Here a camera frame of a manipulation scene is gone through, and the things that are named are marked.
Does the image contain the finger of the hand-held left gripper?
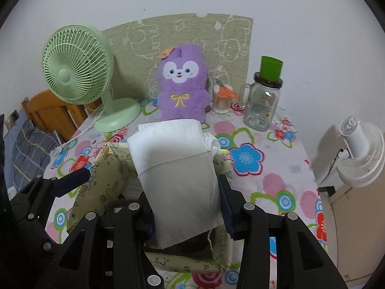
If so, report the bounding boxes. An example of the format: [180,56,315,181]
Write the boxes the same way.
[10,209,62,261]
[18,168,94,214]

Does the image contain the white desk fan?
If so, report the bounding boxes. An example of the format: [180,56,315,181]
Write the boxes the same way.
[335,116,385,189]

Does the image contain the yellow printed fabric basket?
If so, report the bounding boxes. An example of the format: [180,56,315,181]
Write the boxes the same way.
[67,140,233,273]

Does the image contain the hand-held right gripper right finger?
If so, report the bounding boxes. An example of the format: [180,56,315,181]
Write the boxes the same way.
[217,175,349,289]

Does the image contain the black fan cable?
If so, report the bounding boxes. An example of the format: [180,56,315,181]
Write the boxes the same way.
[319,147,351,187]

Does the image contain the white fan cable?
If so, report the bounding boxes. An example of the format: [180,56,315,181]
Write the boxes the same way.
[54,102,106,154]

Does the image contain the beige cabinet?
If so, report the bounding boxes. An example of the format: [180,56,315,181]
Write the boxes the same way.
[317,184,385,282]

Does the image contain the wooden chair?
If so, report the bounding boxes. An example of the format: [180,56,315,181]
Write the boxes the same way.
[21,90,103,140]

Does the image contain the beige cartoon wall mat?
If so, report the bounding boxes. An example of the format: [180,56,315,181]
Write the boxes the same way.
[101,13,254,101]

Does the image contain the toothpick holder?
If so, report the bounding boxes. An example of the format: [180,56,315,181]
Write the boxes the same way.
[212,92,233,114]

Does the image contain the green plastic cup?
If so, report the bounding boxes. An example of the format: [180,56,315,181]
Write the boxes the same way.
[259,56,284,80]

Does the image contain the grey plaid blanket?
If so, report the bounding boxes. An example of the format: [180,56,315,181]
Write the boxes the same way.
[3,119,65,193]

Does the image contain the glass mug jar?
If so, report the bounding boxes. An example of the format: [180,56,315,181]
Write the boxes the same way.
[239,72,284,132]

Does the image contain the purple plush toy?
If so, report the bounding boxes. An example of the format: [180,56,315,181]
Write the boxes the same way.
[157,44,211,122]

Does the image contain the orange scissors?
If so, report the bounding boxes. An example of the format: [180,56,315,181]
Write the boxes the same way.
[214,78,239,99]

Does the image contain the green desk fan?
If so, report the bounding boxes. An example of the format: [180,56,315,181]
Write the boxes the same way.
[42,26,142,133]

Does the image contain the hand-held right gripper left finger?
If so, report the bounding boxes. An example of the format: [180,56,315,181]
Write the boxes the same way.
[45,194,166,289]

